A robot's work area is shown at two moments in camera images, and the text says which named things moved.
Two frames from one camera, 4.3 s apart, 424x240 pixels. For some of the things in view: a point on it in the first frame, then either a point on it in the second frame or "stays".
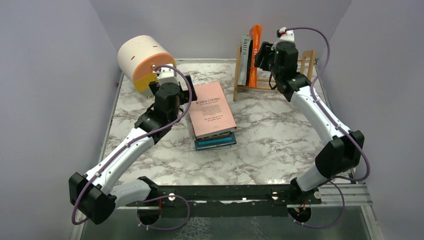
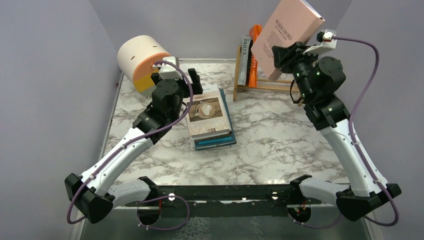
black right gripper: [265, 51] -> [290, 55]
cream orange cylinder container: [136, 58] stays
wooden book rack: [308, 56] stays
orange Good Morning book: [255, 31] stays
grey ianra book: [245, 40] stays
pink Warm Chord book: [210, 115] -> [292, 21]
